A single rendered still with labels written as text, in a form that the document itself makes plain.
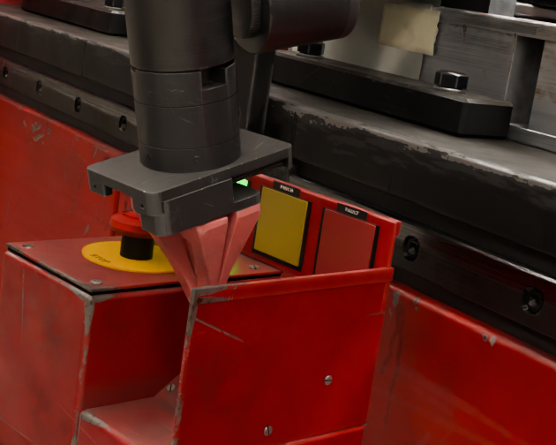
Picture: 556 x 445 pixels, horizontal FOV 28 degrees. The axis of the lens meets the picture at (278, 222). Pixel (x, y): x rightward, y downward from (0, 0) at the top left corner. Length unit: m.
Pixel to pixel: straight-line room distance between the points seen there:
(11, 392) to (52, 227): 0.64
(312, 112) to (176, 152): 0.32
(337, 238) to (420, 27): 0.32
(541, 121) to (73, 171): 0.62
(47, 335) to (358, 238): 0.20
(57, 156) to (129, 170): 0.75
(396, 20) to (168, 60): 0.46
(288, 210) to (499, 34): 0.27
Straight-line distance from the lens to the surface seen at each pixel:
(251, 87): 0.95
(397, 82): 0.93
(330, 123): 0.88
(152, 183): 0.59
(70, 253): 0.74
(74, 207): 1.32
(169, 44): 0.58
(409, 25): 1.00
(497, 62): 0.92
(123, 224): 0.72
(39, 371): 0.72
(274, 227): 0.76
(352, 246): 0.71
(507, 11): 0.97
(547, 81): 0.88
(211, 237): 0.61
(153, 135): 0.60
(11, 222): 1.50
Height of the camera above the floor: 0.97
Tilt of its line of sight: 12 degrees down
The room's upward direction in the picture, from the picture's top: 8 degrees clockwise
